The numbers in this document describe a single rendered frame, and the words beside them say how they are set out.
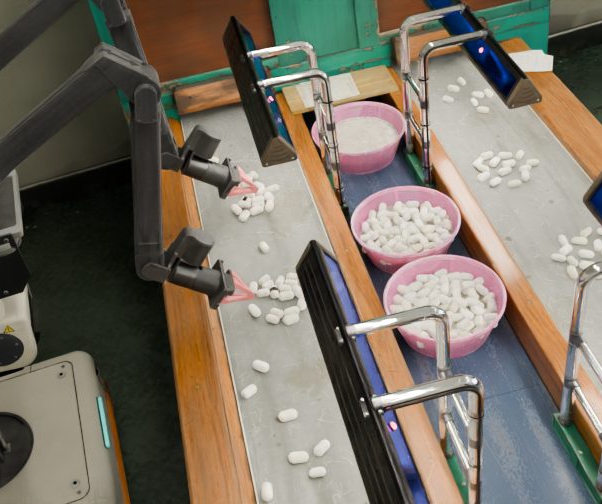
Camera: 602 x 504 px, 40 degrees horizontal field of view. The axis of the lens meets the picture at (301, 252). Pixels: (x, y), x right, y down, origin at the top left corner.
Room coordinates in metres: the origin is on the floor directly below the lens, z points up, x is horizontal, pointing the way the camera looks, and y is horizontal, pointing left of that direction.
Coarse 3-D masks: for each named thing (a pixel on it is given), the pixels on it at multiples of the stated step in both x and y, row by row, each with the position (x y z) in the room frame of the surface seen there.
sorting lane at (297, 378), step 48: (240, 144) 2.06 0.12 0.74; (288, 192) 1.79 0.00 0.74; (240, 240) 1.63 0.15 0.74; (288, 240) 1.60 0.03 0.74; (240, 336) 1.30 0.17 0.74; (288, 336) 1.27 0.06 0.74; (240, 384) 1.16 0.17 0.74; (288, 384) 1.14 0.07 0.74; (288, 432) 1.02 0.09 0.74; (336, 432) 1.00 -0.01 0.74; (288, 480) 0.91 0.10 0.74; (336, 480) 0.89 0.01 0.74
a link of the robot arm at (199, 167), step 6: (186, 156) 1.71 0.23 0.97; (192, 156) 1.70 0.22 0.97; (198, 156) 1.69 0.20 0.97; (186, 162) 1.69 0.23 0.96; (192, 162) 1.69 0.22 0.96; (198, 162) 1.69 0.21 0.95; (204, 162) 1.70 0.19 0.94; (180, 168) 1.70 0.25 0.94; (186, 168) 1.68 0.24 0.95; (192, 168) 1.68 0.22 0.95; (198, 168) 1.68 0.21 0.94; (204, 168) 1.69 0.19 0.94; (186, 174) 1.68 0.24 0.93; (192, 174) 1.68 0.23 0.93; (198, 174) 1.68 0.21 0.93; (204, 174) 1.68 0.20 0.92
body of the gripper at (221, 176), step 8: (208, 160) 1.72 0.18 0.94; (224, 160) 1.76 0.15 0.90; (208, 168) 1.69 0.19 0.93; (216, 168) 1.70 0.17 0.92; (224, 168) 1.71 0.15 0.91; (208, 176) 1.68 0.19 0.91; (216, 176) 1.68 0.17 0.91; (224, 176) 1.69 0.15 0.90; (232, 176) 1.68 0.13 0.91; (216, 184) 1.68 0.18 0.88; (224, 184) 1.68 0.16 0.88; (232, 184) 1.66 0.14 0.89; (224, 192) 1.66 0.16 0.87
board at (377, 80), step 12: (360, 72) 2.28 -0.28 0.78; (372, 72) 2.27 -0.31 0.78; (384, 72) 2.26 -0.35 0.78; (360, 84) 2.21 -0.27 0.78; (372, 84) 2.20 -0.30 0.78; (384, 84) 2.19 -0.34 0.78; (396, 84) 2.18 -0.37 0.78; (288, 96) 2.22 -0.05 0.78; (360, 96) 2.15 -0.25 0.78; (372, 96) 2.15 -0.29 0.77; (300, 108) 2.14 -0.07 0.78; (312, 108) 2.13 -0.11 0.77
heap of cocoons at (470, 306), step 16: (400, 288) 1.36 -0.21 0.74; (416, 288) 1.35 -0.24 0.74; (432, 288) 1.35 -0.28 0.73; (448, 288) 1.34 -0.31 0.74; (464, 288) 1.33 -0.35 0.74; (480, 288) 1.31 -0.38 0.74; (400, 304) 1.31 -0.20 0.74; (416, 304) 1.30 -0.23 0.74; (432, 304) 1.29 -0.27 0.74; (448, 304) 1.29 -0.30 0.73; (464, 304) 1.28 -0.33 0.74; (480, 304) 1.27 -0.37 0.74; (432, 320) 1.25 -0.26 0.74; (464, 320) 1.22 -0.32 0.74; (480, 320) 1.22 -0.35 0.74; (432, 336) 1.20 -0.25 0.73; (464, 336) 1.18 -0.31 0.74
